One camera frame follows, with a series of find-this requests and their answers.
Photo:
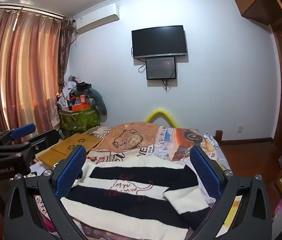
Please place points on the grey plush toy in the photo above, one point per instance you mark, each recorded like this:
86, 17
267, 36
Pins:
98, 100

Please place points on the white wall outlet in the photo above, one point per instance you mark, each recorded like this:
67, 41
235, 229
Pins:
240, 129

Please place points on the wooden overhead cabinet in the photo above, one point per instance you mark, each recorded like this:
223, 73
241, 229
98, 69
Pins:
253, 0

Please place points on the wooden lap desk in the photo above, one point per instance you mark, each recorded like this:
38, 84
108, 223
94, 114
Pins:
76, 142

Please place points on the black wall television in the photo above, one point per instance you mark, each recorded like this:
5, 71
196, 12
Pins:
159, 40

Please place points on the yellow card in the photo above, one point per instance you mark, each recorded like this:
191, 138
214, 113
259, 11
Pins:
232, 212

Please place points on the pink cloth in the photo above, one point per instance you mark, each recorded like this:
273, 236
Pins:
281, 208

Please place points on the wooden bed post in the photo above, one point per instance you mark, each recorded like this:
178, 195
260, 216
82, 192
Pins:
219, 137

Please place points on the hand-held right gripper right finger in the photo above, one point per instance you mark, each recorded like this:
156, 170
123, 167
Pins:
204, 175

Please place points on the small black monitor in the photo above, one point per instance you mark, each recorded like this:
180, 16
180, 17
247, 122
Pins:
160, 68

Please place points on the white air conditioner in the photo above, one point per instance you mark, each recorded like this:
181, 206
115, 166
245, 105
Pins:
97, 17

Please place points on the curtain rod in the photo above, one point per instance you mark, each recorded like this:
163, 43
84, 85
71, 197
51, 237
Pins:
25, 10

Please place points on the green storage bin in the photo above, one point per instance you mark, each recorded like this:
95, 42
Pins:
79, 120

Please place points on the printed blanket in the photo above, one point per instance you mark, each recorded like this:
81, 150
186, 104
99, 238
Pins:
161, 150

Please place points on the brown patterned curtain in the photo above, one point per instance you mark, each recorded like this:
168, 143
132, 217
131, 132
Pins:
64, 55

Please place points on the pink striped curtain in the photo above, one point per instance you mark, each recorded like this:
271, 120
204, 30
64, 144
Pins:
28, 67

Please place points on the orange box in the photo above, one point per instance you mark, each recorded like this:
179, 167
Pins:
80, 108

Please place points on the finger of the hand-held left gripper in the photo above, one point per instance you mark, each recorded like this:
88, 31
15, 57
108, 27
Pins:
44, 137
23, 130

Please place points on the pile of clutter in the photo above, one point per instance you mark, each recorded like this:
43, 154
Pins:
68, 92

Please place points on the yellow foam tube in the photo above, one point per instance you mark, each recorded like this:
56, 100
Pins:
156, 112

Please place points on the black and white striped sweater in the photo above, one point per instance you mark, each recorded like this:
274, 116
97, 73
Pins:
131, 175

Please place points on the red and white box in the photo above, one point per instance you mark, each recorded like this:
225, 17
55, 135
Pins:
83, 99

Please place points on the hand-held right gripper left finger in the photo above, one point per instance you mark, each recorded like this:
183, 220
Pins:
71, 172

